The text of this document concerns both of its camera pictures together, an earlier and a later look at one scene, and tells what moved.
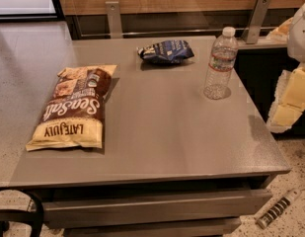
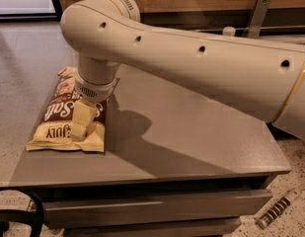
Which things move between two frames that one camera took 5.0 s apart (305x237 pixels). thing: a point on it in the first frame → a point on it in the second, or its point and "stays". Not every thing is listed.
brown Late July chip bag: x=73 y=113 stays
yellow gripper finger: x=297 y=92 → x=83 y=112
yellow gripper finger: x=285 y=116 → x=78 y=129
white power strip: x=277 y=207 stays
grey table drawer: x=152 y=208 stays
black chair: x=2 y=217 stays
